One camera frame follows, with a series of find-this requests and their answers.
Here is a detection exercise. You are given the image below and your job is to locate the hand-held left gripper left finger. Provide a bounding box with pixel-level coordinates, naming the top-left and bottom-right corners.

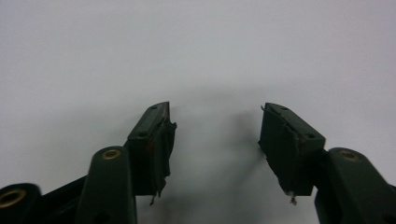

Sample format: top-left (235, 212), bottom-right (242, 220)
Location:
top-left (125, 101), bottom-right (177, 206)

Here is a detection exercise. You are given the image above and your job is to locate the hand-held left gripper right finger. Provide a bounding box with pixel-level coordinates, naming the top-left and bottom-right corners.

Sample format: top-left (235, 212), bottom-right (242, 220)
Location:
top-left (257, 102), bottom-right (327, 205)

